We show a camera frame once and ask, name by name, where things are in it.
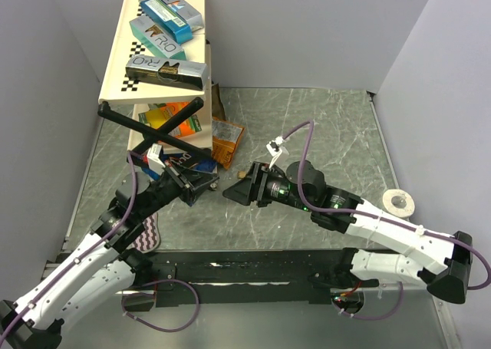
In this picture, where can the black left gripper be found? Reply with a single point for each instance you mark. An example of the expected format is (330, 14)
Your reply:
(198, 183)

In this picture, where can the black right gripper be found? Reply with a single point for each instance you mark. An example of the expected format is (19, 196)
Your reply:
(255, 189)

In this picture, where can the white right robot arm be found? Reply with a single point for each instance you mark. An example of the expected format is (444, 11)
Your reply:
(418, 256)

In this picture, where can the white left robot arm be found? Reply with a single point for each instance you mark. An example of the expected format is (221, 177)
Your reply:
(103, 263)

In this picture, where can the orange Kettle chips bag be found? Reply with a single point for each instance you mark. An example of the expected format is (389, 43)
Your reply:
(226, 139)

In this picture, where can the orange sponge package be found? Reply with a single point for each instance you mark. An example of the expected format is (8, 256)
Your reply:
(159, 114)

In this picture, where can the dark grey R&O box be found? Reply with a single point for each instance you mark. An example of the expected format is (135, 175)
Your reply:
(168, 72)

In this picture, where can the cream two-tier shelf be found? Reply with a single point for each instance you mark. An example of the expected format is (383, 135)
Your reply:
(117, 88)

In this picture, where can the white tape roll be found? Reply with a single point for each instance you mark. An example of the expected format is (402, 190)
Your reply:
(398, 203)

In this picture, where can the teal R&O box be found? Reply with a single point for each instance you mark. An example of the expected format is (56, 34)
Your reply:
(156, 39)

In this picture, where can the blue foil box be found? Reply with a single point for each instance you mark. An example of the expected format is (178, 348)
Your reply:
(166, 18)

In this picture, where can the silver R&O box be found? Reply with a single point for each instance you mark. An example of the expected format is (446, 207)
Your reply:
(187, 12)

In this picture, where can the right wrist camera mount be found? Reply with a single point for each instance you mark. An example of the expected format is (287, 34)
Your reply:
(279, 154)

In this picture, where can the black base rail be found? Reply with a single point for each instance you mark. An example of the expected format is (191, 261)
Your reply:
(249, 276)

